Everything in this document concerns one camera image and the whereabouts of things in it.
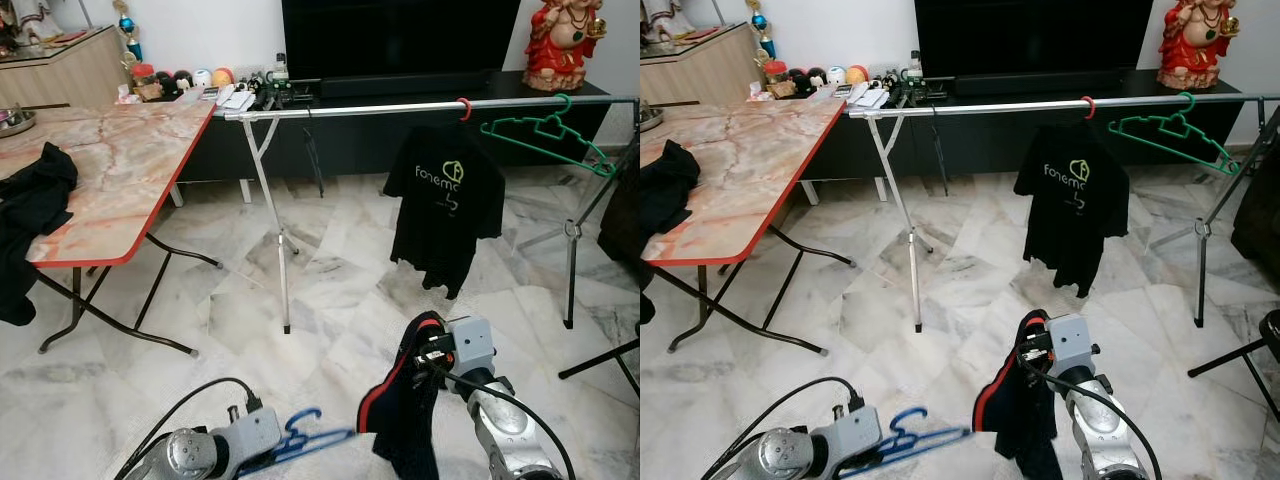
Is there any blue clothes hanger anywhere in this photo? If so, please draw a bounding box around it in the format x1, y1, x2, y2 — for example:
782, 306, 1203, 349
245, 407, 356, 471
838, 405, 973, 479

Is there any navy red trimmed knit garment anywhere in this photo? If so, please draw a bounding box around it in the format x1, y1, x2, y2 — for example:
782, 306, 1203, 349
357, 310, 448, 480
972, 308, 1063, 480

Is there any black logo T-shirt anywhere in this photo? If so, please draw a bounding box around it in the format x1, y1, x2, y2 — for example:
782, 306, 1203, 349
383, 122, 507, 299
0, 142, 79, 326
1013, 122, 1131, 299
640, 140, 701, 326

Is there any green clothes hanger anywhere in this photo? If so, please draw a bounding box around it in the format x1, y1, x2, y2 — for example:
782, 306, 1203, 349
480, 93, 619, 179
1107, 92, 1241, 178

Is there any black stool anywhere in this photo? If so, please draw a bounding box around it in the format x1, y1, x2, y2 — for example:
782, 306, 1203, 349
1188, 310, 1280, 421
558, 338, 641, 396

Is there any black TV console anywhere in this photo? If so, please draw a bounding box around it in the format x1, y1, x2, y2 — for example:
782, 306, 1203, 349
810, 68, 1246, 181
175, 70, 611, 184

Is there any silver clothes rack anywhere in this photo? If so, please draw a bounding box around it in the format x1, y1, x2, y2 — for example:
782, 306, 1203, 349
222, 93, 641, 336
848, 92, 1280, 334

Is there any black soundbar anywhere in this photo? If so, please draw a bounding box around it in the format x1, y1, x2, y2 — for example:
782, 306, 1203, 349
953, 67, 1126, 98

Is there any stack of white papers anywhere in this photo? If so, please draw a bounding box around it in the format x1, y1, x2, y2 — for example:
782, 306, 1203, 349
215, 85, 259, 113
845, 83, 891, 111

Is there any black television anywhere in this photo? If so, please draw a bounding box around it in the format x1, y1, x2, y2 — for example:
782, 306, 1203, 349
282, 0, 521, 81
915, 0, 1154, 79

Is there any marble pattern folding table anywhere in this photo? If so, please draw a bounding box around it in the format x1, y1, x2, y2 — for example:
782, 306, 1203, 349
640, 97, 856, 356
0, 98, 223, 359

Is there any red Buddha statue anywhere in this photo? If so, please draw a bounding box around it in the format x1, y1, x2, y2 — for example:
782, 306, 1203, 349
523, 0, 608, 93
1157, 0, 1241, 91

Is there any wooden sideboard cabinet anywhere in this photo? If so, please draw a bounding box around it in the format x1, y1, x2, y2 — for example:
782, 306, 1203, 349
0, 25, 131, 109
640, 22, 766, 106

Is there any white robed figurine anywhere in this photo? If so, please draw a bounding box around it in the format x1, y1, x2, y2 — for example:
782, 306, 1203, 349
645, 0, 696, 43
10, 0, 66, 46

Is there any gold blue trophy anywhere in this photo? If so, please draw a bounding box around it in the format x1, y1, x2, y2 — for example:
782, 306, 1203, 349
745, 0, 776, 59
112, 0, 144, 63

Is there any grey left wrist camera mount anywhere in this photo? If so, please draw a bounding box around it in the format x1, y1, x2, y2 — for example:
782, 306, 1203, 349
205, 405, 284, 473
808, 405, 884, 473

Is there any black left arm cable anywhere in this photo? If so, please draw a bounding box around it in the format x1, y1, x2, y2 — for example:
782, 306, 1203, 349
700, 377, 863, 480
113, 377, 263, 480

